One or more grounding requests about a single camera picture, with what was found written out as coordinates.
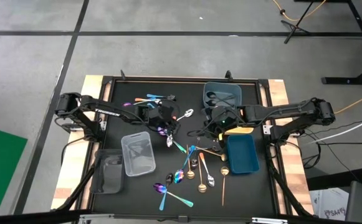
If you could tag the green floor mat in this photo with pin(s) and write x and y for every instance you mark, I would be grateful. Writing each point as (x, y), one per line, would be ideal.
(0, 171)

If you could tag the smoky grey plastic bin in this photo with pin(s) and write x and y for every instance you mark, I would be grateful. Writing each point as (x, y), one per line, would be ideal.
(107, 174)

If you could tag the clear plastic bin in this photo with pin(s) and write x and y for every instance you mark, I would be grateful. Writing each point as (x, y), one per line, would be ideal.
(138, 161)

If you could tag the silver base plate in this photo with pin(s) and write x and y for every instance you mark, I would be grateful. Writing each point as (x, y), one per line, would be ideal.
(103, 126)
(266, 129)

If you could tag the long rose gold spoon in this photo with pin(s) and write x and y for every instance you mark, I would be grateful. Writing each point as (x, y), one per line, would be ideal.
(224, 170)

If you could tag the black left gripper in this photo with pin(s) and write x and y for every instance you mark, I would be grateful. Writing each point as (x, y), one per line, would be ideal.
(163, 115)

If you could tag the slate blue plastic bin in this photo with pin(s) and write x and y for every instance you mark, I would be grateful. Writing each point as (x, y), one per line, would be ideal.
(230, 88)

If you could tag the black tripod stand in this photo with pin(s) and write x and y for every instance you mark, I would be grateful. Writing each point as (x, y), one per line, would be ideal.
(293, 28)

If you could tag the white printed cardboard box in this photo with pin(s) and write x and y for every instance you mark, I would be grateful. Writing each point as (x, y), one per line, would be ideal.
(327, 202)

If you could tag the yellow plastic bin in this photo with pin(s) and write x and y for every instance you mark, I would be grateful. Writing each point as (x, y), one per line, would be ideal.
(240, 130)

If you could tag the dark blue plastic bin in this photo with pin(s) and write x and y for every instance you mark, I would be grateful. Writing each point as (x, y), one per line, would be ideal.
(243, 155)

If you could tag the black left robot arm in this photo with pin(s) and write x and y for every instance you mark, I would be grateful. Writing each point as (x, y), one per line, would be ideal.
(112, 112)

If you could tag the black desk leg frame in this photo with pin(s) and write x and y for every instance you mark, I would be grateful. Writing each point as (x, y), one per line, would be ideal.
(336, 81)

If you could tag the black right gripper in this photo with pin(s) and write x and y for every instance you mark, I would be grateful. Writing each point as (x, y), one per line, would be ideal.
(215, 132)

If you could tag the black table mat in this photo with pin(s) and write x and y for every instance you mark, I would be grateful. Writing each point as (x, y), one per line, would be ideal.
(127, 202)

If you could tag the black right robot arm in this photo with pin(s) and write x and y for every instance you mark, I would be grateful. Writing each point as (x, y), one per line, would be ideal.
(277, 110)

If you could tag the silver metal bracket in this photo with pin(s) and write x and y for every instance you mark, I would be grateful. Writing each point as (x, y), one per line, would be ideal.
(269, 221)

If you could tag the black rig crossbar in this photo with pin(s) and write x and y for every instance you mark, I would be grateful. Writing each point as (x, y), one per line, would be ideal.
(28, 217)

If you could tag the dark grey office chair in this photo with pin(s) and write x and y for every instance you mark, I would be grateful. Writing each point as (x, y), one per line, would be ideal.
(361, 202)

